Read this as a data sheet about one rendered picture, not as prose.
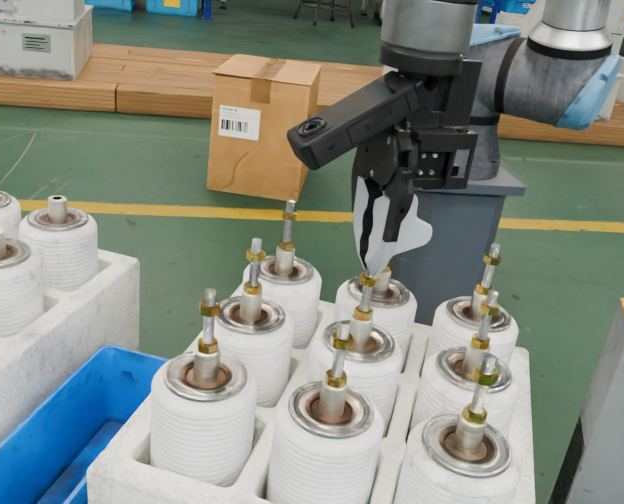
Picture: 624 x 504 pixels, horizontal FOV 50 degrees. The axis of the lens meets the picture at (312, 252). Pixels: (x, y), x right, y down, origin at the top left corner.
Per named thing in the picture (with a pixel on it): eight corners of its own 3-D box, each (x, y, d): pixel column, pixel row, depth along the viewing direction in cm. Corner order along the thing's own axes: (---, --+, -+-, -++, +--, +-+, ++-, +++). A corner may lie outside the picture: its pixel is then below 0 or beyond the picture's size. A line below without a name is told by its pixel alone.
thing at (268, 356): (183, 435, 80) (189, 303, 73) (254, 412, 85) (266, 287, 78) (220, 488, 73) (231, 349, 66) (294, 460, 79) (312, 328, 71)
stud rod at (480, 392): (471, 438, 56) (492, 362, 52) (461, 432, 56) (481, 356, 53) (477, 433, 56) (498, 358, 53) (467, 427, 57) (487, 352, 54)
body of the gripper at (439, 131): (466, 197, 62) (497, 63, 56) (383, 200, 58) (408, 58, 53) (424, 169, 68) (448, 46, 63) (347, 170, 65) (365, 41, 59)
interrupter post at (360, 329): (356, 335, 71) (360, 308, 70) (374, 345, 70) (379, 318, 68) (341, 343, 69) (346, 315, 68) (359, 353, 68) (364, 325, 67)
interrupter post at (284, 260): (274, 276, 81) (277, 252, 80) (272, 267, 83) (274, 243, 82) (294, 277, 81) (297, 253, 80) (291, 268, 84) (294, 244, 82)
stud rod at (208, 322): (213, 362, 61) (218, 289, 58) (209, 368, 60) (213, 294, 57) (203, 359, 61) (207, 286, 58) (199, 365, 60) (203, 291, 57)
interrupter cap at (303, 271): (254, 286, 78) (255, 281, 78) (250, 257, 85) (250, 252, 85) (318, 288, 80) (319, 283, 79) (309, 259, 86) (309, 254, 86)
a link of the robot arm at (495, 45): (445, 95, 117) (461, 13, 111) (520, 112, 111) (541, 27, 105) (415, 103, 108) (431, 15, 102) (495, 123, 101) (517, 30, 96)
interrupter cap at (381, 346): (352, 317, 74) (353, 312, 74) (408, 347, 70) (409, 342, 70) (306, 340, 69) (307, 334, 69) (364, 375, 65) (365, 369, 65)
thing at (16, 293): (1, 353, 90) (-11, 230, 83) (64, 372, 88) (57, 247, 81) (-53, 394, 82) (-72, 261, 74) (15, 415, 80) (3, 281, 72)
